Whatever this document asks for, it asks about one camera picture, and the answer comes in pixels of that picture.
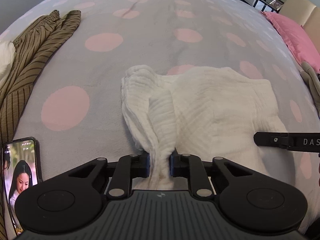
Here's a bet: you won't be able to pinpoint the folded beige garment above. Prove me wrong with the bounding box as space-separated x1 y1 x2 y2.
301 61 320 99

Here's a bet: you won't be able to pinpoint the white textured garment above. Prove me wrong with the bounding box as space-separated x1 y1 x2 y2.
121 65 297 192

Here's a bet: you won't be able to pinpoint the black smartphone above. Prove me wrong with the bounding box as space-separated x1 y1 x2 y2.
2 137 43 237

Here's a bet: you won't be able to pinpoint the small white cloth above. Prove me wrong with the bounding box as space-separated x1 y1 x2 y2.
0 41 17 79

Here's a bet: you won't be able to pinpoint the pink pillow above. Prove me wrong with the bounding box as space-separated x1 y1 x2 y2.
261 11 320 67

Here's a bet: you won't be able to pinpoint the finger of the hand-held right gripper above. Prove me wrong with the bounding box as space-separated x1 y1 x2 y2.
254 131 288 151

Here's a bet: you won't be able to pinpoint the bed with pink-dotted sheet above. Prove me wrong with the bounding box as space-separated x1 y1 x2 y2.
0 0 320 235

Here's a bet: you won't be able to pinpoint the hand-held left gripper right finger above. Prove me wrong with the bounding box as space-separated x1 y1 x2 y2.
169 153 253 200

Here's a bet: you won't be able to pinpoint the beige upholstered headboard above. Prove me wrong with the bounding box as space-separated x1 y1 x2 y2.
279 0 320 37

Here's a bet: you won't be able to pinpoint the olive striped pants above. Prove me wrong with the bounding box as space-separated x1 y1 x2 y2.
0 9 82 240

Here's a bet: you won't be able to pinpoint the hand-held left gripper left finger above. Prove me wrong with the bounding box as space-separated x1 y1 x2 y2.
67 153 150 200

